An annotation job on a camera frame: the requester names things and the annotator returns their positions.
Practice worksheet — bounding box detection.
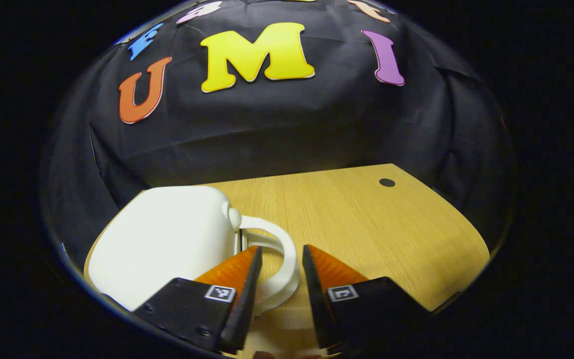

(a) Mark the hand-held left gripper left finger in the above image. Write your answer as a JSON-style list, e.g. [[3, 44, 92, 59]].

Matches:
[[132, 245, 264, 354]]

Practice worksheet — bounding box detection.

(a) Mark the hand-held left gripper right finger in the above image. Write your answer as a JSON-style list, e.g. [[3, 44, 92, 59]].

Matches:
[[301, 244, 432, 350]]

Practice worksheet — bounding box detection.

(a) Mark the white suitcase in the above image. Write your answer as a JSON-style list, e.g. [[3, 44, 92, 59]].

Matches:
[[88, 185, 301, 318]]

